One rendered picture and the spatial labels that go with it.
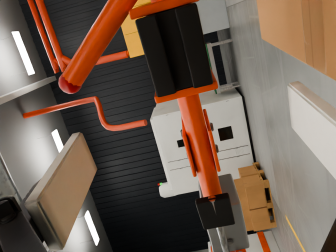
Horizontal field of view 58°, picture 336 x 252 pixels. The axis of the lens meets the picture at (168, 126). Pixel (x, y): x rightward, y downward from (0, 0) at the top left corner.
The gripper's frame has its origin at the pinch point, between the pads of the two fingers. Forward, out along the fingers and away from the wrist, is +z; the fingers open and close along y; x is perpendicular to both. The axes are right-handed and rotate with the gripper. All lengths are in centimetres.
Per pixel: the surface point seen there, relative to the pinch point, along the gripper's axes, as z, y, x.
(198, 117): 11.0, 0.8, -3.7
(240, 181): 564, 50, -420
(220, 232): 8.7, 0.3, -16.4
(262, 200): 528, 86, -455
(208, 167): 10.9, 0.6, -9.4
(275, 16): 25.1, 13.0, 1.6
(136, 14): 10.0, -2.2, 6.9
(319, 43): 12.2, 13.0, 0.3
